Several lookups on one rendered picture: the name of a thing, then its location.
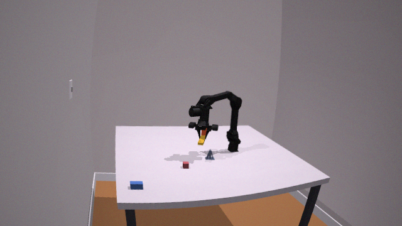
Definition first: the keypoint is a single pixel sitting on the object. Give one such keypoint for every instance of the small pink cube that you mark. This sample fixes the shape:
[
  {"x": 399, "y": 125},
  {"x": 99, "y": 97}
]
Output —
[{"x": 185, "y": 165}]

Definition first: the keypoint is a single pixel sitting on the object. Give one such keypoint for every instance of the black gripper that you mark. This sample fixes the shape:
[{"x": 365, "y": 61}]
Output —
[{"x": 214, "y": 127}]

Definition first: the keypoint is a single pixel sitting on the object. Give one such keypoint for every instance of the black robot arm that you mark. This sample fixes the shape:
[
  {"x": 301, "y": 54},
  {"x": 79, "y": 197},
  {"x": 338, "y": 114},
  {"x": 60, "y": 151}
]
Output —
[{"x": 203, "y": 110}]

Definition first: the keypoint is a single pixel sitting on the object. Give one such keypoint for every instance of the yellow bar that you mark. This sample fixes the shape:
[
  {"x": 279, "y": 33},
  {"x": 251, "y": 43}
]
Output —
[{"x": 202, "y": 138}]

